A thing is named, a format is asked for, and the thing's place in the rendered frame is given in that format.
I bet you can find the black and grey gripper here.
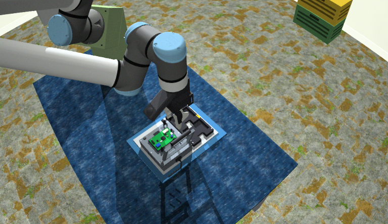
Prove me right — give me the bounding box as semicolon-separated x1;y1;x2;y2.
164;78;193;130

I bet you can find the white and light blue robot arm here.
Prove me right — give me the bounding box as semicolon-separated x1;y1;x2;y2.
0;0;188;121

